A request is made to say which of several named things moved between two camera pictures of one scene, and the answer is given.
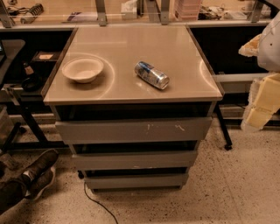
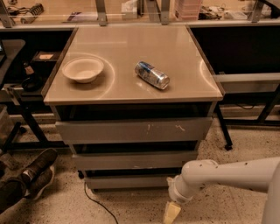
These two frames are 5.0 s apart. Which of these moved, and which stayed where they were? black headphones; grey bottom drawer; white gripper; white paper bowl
Moved: white gripper
Stayed: grey bottom drawer; white paper bowl; black headphones
